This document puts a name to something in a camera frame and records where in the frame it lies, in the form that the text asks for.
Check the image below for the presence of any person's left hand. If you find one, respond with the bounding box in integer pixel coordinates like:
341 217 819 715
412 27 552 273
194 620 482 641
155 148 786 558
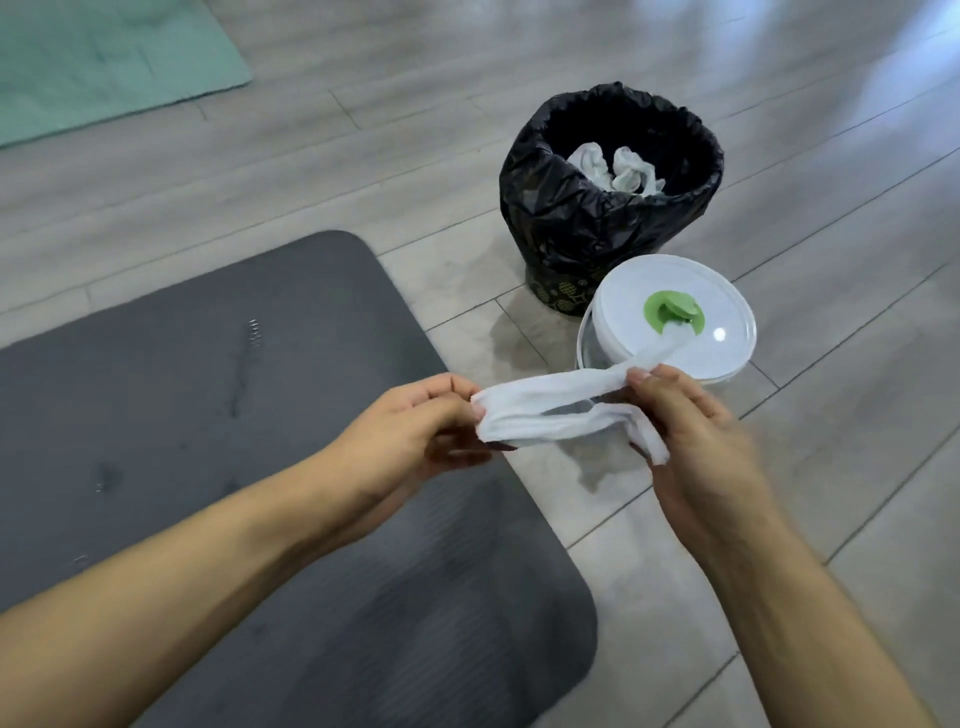
318 372 496 528

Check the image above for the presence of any person's right hand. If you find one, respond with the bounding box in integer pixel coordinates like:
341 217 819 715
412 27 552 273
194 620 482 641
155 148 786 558
626 363 775 561

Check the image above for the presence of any white wipe tub green spout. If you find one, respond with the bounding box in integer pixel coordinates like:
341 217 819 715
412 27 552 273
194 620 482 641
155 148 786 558
575 254 759 388

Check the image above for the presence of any dark grey yoga mat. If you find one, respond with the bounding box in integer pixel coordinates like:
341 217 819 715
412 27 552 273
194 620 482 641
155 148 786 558
0 230 600 728

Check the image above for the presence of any person's right forearm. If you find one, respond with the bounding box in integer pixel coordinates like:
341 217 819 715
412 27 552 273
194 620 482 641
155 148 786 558
697 509 939 728

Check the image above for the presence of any person's left forearm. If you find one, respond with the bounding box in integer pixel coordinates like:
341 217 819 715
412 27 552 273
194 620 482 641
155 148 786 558
0 449 376 728

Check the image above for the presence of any teal floor mat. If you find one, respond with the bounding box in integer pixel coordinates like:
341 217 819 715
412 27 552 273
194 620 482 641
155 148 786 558
0 0 254 150

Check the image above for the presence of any black patterned trash bin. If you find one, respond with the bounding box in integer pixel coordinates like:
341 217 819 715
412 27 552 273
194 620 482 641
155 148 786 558
524 258 603 319

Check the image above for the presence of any black trash bag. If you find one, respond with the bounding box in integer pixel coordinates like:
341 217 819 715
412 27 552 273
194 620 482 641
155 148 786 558
499 80 726 276

